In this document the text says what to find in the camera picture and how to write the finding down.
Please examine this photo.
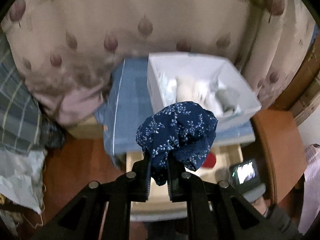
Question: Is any navy floral underwear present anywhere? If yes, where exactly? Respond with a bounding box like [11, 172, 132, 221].
[136, 101, 218, 186]

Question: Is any grey sock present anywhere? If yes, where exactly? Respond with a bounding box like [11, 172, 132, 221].
[215, 88, 240, 113]

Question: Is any beige garment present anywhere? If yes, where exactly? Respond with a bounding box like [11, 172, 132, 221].
[176, 76, 195, 102]

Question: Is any light blue garment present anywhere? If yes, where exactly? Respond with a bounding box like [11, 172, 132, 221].
[159, 73, 177, 103]

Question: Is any wooden drawer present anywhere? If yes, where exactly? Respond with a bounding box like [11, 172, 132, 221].
[130, 144, 243, 222]

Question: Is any red underwear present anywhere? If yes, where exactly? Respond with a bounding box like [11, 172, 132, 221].
[202, 152, 216, 168]

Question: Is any orange wooden stool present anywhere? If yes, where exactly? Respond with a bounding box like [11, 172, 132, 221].
[252, 109, 306, 204]

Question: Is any white checked cloth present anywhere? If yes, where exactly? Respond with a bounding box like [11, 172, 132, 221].
[298, 144, 319, 234]

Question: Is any cardboard carton under curtain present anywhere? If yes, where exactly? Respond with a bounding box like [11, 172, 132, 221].
[67, 115, 104, 139]

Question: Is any blue cloth covered nightstand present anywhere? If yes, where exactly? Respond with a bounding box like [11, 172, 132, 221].
[94, 57, 248, 166]

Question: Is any white cardboard box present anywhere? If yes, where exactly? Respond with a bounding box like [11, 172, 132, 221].
[147, 52, 261, 131]

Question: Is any white crumpled bag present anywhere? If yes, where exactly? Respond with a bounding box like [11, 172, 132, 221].
[1, 150, 47, 214]

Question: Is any green plaid blanket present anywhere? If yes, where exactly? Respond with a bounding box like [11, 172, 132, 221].
[0, 33, 44, 155]

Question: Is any leaf pattern curtain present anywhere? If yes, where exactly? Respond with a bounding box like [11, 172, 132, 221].
[1, 0, 315, 126]

